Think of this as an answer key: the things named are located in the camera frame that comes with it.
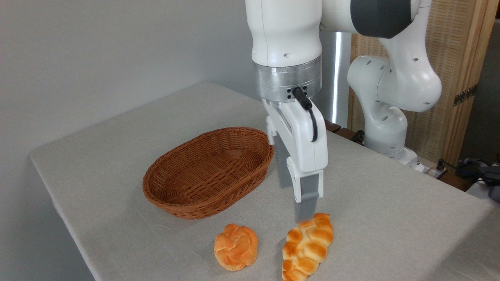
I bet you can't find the metal screen hinge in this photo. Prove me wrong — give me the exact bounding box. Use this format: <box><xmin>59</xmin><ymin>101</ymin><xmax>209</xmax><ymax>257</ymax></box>
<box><xmin>453</xmin><ymin>84</ymin><xmax>478</xmax><ymax>107</ymax></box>

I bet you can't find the brown wicker basket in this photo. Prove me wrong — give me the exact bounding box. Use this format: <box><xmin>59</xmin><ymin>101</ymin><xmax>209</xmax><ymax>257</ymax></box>
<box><xmin>142</xmin><ymin>126</ymin><xmax>275</xmax><ymax>220</ymax></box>

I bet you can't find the long braided bread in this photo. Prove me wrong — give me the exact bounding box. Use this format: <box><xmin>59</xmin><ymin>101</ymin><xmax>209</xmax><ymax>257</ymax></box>
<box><xmin>282</xmin><ymin>213</ymin><xmax>334</xmax><ymax>281</ymax></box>

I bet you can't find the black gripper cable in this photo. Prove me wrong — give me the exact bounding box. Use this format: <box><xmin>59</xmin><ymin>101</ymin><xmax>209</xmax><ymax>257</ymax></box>
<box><xmin>292</xmin><ymin>87</ymin><xmax>318</xmax><ymax>142</ymax></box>

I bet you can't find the dark grey device with cables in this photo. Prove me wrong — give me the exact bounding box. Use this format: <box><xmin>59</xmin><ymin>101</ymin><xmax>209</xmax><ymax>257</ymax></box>
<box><xmin>437</xmin><ymin>156</ymin><xmax>500</xmax><ymax>202</ymax></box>

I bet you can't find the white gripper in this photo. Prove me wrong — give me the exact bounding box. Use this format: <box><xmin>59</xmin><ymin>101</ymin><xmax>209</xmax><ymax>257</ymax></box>
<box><xmin>262</xmin><ymin>98</ymin><xmax>329</xmax><ymax>220</ymax></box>

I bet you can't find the white vertical light strip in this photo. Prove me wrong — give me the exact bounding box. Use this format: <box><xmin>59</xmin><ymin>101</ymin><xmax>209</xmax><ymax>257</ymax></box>
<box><xmin>323</xmin><ymin>31</ymin><xmax>354</xmax><ymax>127</ymax></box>

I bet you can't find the white power strip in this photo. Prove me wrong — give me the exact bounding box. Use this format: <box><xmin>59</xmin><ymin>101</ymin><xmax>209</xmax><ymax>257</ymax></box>
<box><xmin>416</xmin><ymin>162</ymin><xmax>448</xmax><ymax>180</ymax></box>

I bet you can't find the round braided bread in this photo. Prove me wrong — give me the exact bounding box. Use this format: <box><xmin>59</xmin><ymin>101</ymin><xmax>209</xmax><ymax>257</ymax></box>
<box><xmin>214</xmin><ymin>223</ymin><xmax>259</xmax><ymax>271</ymax></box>

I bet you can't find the grey tablecloth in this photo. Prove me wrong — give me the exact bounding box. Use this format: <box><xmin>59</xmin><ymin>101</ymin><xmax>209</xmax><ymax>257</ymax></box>
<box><xmin>29</xmin><ymin>82</ymin><xmax>500</xmax><ymax>281</ymax></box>

